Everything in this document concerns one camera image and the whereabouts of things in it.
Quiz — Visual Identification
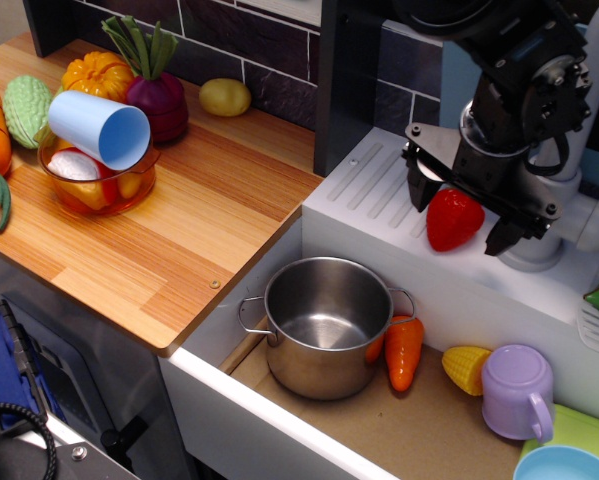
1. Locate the yellow toy corn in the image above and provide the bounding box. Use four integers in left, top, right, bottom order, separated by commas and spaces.
442, 346, 491, 396

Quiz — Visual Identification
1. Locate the green toy bitter melon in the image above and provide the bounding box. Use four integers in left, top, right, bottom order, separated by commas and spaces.
3, 75, 53, 149

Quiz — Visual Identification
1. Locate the light blue plastic cup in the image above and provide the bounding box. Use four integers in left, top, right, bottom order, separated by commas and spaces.
48, 90, 151, 171

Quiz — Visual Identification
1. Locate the purple toy beet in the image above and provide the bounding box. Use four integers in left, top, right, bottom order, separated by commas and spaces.
102, 16, 189, 143

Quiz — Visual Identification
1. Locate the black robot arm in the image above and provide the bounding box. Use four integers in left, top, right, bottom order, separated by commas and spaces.
394, 1, 591, 256

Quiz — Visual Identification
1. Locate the purple plastic mug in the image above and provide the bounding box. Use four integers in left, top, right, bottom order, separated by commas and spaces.
482, 344, 555, 444

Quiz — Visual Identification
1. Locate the red toy strawberry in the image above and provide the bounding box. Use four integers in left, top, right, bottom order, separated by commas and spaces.
426, 189, 485, 252

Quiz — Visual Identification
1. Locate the white toy garlic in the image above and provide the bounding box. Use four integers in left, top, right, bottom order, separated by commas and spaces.
48, 148, 100, 181

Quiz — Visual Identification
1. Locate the wooden counter top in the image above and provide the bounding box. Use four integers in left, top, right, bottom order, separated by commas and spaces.
0, 32, 325, 358

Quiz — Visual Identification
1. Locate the yellow toy potato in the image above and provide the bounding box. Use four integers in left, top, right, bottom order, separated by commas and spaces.
198, 78, 252, 117

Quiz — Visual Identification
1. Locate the grey toy faucet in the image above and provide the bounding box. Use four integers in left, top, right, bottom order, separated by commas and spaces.
499, 7, 599, 272

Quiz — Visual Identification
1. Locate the green plastic plate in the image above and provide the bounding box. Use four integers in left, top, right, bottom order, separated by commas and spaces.
548, 404, 599, 458

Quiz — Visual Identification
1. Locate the stainless steel pot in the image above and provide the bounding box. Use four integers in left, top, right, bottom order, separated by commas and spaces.
258, 257, 417, 401

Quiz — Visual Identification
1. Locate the light blue plastic bowl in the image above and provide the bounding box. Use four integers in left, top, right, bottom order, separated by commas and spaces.
513, 445, 599, 480

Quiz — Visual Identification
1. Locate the black coiled cable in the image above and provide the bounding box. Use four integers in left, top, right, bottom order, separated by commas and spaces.
0, 401, 59, 480

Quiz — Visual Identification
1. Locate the black metal gripper body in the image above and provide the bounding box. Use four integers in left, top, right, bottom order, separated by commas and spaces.
402, 103, 562, 239

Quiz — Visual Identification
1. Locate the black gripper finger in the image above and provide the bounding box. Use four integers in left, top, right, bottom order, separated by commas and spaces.
407, 160, 440, 212
485, 218, 524, 256

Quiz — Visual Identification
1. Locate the orange transparent bowl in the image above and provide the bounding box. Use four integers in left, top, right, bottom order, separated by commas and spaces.
38, 134, 160, 215

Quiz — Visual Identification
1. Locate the orange toy pumpkin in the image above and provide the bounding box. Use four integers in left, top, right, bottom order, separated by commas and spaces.
61, 51, 134, 103

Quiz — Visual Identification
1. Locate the white toy sink unit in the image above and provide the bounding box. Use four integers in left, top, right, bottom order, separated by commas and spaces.
160, 129, 599, 479

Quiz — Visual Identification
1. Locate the blue plastic clamp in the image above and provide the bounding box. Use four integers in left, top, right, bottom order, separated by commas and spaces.
0, 300, 65, 420

